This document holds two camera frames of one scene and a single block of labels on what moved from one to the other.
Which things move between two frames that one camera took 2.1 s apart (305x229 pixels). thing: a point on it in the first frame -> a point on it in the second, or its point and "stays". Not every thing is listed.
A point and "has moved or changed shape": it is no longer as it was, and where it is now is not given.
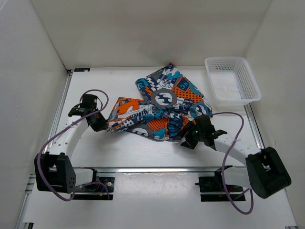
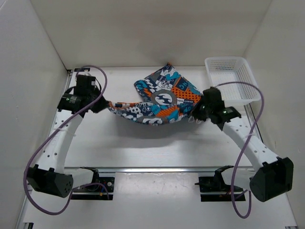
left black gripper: (101, 126) -> (102, 105)
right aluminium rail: (254, 126) stays
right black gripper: (189, 143) -> (196, 112)
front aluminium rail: (121, 170) stays
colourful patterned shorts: (172, 102) has moved or changed shape
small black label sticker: (81, 69) stays
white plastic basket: (232, 80) stays
